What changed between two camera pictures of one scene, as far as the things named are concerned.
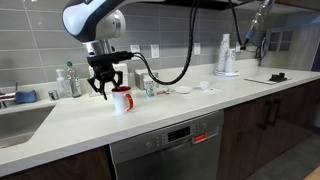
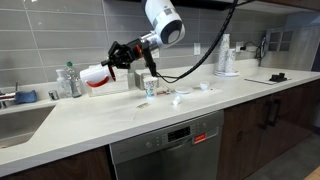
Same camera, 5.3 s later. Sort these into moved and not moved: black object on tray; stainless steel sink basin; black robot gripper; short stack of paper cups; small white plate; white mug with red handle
Moved: white mug with red handle; black robot gripper
Not moved: black object on tray; small white plate; stainless steel sink basin; short stack of paper cups
